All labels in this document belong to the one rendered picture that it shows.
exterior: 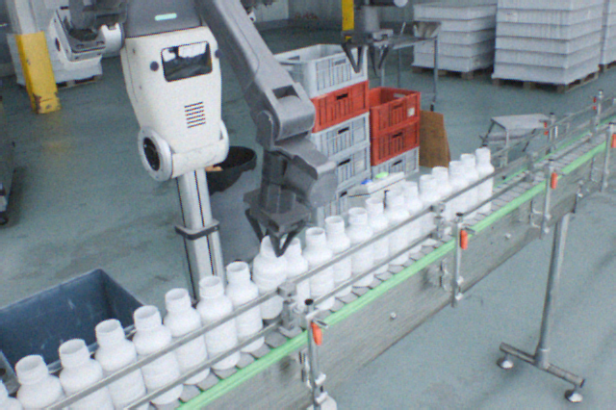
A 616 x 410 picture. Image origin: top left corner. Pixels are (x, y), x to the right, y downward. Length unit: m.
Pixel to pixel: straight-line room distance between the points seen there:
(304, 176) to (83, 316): 0.92
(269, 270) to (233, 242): 2.26
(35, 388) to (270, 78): 0.54
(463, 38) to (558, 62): 1.44
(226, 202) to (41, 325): 1.75
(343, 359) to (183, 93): 0.78
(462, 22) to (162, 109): 6.91
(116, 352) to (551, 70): 6.97
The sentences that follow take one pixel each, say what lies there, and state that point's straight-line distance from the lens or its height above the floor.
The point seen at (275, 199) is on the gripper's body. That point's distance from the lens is 0.85.
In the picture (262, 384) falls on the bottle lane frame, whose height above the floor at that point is 0.95.
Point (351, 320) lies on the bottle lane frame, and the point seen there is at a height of 0.96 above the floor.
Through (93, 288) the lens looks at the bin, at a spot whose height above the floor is 0.90.
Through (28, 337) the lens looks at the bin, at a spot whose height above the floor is 0.84.
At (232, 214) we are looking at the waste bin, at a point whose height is 0.36.
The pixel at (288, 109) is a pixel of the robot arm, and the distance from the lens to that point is 0.78.
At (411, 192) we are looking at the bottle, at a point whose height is 1.15.
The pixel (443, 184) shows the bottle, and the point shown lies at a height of 1.13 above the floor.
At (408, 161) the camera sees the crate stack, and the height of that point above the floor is 0.13.
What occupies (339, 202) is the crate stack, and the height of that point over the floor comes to 0.12.
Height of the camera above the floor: 1.63
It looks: 24 degrees down
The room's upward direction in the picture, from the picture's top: 4 degrees counter-clockwise
